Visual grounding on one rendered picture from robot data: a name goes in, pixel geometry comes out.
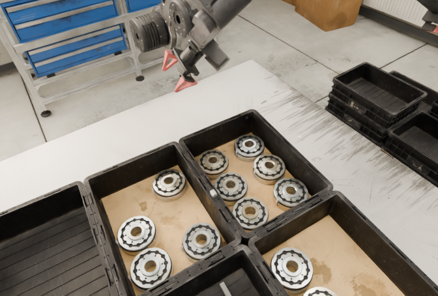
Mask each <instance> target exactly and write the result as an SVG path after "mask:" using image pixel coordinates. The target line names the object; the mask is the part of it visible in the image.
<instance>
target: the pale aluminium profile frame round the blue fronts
mask: <svg viewBox="0 0 438 296"><path fill-rule="evenodd" d="M117 2H118V5H119V10H120V13H121V15H120V16H116V17H114V18H109V19H106V20H102V21H99V22H95V23H91V24H88V25H84V26H81V27H77V28H74V29H70V30H67V31H63V32H60V33H56V34H53V35H49V36H46V37H42V38H38V39H35V40H31V41H29V42H24V43H21V44H17V45H16V43H15V41H14V40H13V38H12V36H11V34H10V32H9V30H8V29H7V27H6V25H5V22H8V20H7V18H6V16H5V17H1V15H0V39H1V41H2V42H3V44H4V46H5V48H6V49H7V52H8V53H9V55H10V57H11V58H12V60H13V62H14V64H15V65H16V68H17V69H18V71H19V73H20V74H21V76H22V78H23V80H24V82H25V83H26V85H27V87H28V88H29V90H30V92H31V94H32V96H33V98H34V99H35V101H36V103H37V104H38V107H39V108H40V110H41V112H42V113H41V114H40V115H41V117H47V116H49V115H51V111H50V110H47V109H46V107H45V104H48V103H50V102H53V101H56V100H59V99H61V98H64V97H66V96H70V95H73V94H75V93H79V92H81V91H84V90H86V89H89V88H92V87H95V86H97V85H100V84H103V83H106V82H108V81H111V80H114V79H117V78H120V77H122V76H126V75H127V74H131V73H133V72H136V75H137V77H136V81H143V80H144V79H145V78H144V76H142V74H141V70H142V69H144V68H147V67H150V66H153V65H156V64H158V63H161V62H164V55H163V56H160V57H157V58H154V59H151V60H149V61H146V62H143V63H142V62H139V61H138V56H139V54H140V53H141V51H140V50H139V49H138V47H135V44H134V39H133V37H132V34H131V31H130V23H129V21H130V20H131V19H132V18H135V17H138V16H142V15H144V14H148V13H151V12H152V10H153V8H154V7H157V5H155V6H153V7H149V8H144V9H141V10H137V11H134V12H130V13H127V11H126V7H125V3H124V0H117ZM119 23H123V25H124V30H125V32H123V33H124V37H125V40H126V45H127V48H128V49H127V50H122V51H119V52H116V53H114V54H113V55H109V56H107V57H103V58H101V59H97V60H95V61H91V62H89V63H85V64H83V65H80V66H77V67H74V68H70V69H68V70H64V71H61V72H58V73H52V74H48V75H46V77H43V78H40V79H37V80H33V78H34V77H35V75H34V74H31V72H30V70H29V69H30V68H32V66H31V64H30V62H29V61H28V60H26V59H24V58H23V57H22V53H23V52H25V51H27V50H32V49H34V48H38V47H41V46H45V45H48V44H51V43H54V42H59V41H61V40H65V39H68V38H72V37H76V36H78V35H82V34H85V33H89V32H92V31H96V30H99V29H103V28H106V27H109V26H112V25H117V24H119ZM126 38H127V39H126ZM127 40H128V41H127ZM122 58H125V59H126V60H127V61H128V62H129V63H130V64H131V66H130V67H129V68H126V69H123V70H120V71H118V72H114V73H112V74H108V75H106V76H103V77H101V78H97V79H95V80H92V81H88V82H86V83H83V84H81V85H77V86H75V87H72V88H70V89H66V90H64V91H61V92H58V93H55V94H52V95H50V96H42V95H40V94H39V92H38V89H39V87H40V86H41V85H45V84H47V83H51V82H53V81H57V80H60V79H63V78H66V77H69V76H72V75H75V74H78V73H80V72H83V71H86V70H89V69H92V68H95V67H99V66H101V65H105V64H107V63H110V62H113V61H116V60H119V59H122Z"/></svg>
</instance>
